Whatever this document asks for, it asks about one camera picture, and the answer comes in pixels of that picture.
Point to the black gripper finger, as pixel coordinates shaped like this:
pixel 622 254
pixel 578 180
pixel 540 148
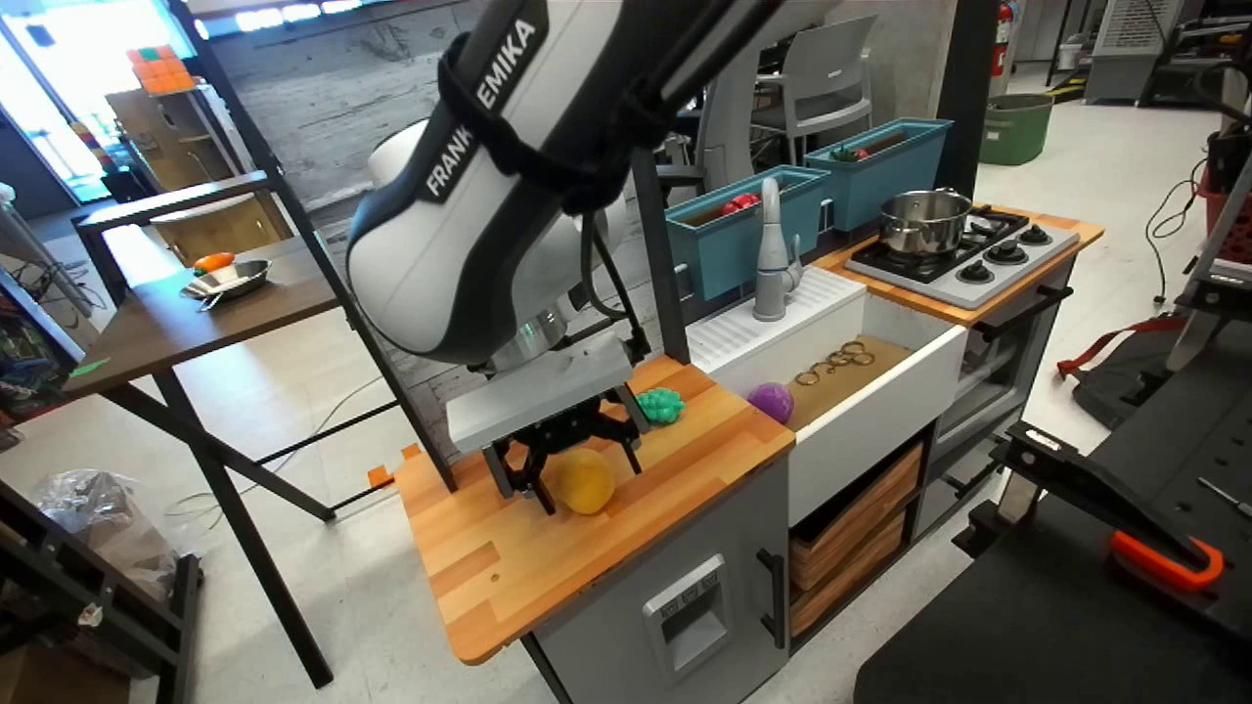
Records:
pixel 527 471
pixel 622 437

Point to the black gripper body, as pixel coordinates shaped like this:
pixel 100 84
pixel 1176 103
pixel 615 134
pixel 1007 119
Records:
pixel 563 430

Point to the yellow ball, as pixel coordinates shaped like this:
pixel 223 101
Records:
pixel 588 485

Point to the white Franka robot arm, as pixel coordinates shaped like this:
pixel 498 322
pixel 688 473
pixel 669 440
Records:
pixel 520 159

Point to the green ball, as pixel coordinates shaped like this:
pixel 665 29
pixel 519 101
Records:
pixel 657 406

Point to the purple ball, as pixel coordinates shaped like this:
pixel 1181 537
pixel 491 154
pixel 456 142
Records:
pixel 773 406

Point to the wooden countertop with cutouts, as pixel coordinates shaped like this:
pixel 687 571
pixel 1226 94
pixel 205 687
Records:
pixel 520 571

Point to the teal plastic bin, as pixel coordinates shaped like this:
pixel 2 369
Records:
pixel 711 258
pixel 866 180

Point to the grey toy kitchen cabinet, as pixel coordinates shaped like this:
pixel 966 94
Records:
pixel 613 657

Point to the grey toy faucet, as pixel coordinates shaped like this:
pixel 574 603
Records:
pixel 773 266

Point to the white toy sink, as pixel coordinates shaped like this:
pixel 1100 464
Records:
pixel 872 430

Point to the wooden crate drawers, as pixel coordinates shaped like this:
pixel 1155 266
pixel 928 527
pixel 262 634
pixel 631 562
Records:
pixel 853 540

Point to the red toy in bin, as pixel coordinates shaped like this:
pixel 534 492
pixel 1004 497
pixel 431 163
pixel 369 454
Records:
pixel 741 204

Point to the orange and white tool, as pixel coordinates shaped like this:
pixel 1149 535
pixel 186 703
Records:
pixel 223 280

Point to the dark wood folding table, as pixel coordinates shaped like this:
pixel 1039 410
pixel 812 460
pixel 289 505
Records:
pixel 197 312

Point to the steel pot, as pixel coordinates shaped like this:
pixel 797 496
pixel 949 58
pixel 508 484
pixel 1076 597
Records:
pixel 924 224

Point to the grey toy oven door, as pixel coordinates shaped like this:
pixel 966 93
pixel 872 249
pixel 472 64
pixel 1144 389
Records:
pixel 991 393

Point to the white toy stove top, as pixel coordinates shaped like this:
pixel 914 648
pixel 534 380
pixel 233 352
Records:
pixel 973 290

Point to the grey chair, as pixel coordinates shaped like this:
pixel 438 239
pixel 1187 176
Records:
pixel 821 81

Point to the clear plastic bag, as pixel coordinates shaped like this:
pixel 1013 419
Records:
pixel 103 528

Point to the black perforated table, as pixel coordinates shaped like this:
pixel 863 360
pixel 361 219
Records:
pixel 1040 627

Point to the green bucket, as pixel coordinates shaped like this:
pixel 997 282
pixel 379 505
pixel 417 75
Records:
pixel 1013 131

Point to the wooden countertop around stove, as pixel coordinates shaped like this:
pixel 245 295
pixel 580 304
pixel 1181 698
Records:
pixel 1090 237

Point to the orange box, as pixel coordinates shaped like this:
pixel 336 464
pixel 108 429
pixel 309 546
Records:
pixel 163 71

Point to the red fire extinguisher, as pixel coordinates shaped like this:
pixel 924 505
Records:
pixel 1004 41

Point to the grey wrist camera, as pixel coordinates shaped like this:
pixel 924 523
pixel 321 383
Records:
pixel 534 395

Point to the black frame post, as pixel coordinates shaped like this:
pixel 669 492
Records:
pixel 966 93
pixel 314 249
pixel 657 258

